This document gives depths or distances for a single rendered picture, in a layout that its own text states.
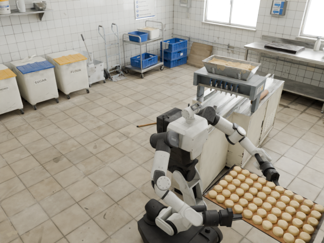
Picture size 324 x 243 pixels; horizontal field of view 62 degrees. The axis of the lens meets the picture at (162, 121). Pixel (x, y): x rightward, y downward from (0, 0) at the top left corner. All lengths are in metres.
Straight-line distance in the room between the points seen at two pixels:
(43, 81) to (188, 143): 3.82
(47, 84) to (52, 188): 2.31
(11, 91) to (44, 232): 2.70
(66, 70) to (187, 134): 3.90
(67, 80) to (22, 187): 2.45
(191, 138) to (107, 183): 1.82
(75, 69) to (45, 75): 0.57
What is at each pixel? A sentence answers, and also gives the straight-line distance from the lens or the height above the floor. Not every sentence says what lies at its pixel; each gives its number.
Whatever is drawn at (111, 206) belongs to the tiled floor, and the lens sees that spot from 3.05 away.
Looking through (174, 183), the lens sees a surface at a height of 0.14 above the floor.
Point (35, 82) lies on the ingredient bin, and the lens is 5.11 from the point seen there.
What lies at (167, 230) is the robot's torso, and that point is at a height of 0.29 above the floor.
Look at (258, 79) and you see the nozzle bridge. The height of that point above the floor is 1.18.
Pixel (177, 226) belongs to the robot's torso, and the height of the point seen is 0.35.
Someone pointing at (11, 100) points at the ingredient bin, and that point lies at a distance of 5.08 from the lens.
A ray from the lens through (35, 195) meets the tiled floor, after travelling 3.42.
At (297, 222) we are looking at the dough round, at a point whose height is 1.02.
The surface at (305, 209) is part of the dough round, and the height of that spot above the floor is 1.02.
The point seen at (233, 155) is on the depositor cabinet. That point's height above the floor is 0.27.
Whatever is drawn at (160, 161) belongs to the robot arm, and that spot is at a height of 1.24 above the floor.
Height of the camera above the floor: 2.21
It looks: 30 degrees down
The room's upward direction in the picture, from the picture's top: straight up
